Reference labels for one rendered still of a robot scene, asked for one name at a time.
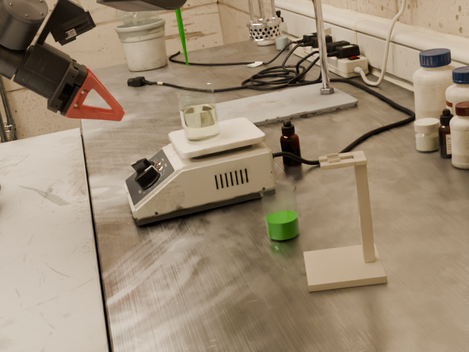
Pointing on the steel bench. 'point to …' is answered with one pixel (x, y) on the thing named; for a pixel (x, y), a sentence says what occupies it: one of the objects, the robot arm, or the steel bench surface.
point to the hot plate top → (238, 129)
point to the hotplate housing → (206, 182)
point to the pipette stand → (337, 259)
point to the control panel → (137, 194)
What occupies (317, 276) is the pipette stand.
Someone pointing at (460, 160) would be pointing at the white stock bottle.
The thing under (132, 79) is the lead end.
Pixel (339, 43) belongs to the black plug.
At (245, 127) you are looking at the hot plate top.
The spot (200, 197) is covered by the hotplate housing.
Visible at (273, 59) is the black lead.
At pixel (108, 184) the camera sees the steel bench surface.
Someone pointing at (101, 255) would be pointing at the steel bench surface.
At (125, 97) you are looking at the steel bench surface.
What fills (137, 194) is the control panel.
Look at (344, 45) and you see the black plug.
